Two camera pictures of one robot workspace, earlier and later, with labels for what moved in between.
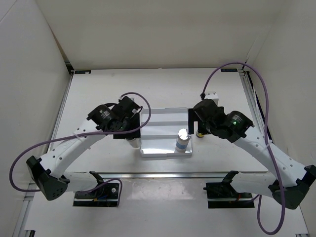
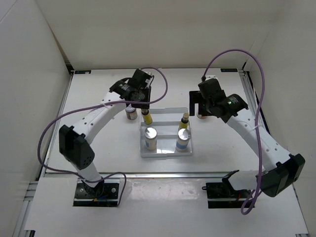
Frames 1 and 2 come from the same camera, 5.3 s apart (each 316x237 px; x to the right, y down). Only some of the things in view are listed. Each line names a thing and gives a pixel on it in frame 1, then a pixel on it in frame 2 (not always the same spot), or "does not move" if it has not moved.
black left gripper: [129, 135] → [147, 91]
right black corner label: [229, 70] does not move
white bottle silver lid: [136, 142] → [150, 134]
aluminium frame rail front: [169, 175] does not move
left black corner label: [82, 71] does not move
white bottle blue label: [183, 138] does not move
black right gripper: [192, 117] → [195, 97]
